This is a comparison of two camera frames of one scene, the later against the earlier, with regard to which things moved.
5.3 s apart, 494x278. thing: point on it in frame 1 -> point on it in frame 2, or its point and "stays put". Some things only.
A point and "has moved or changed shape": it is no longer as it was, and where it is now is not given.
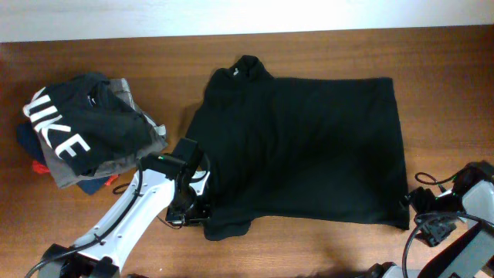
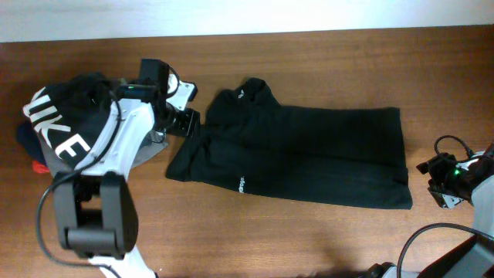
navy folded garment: [32, 145] stays put
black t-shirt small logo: [292, 147] has moved or changed shape
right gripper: [434, 235] -> [436, 167]
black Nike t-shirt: [85, 123] stays put
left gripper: [201, 217] -> [187, 124]
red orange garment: [43, 168] stays put
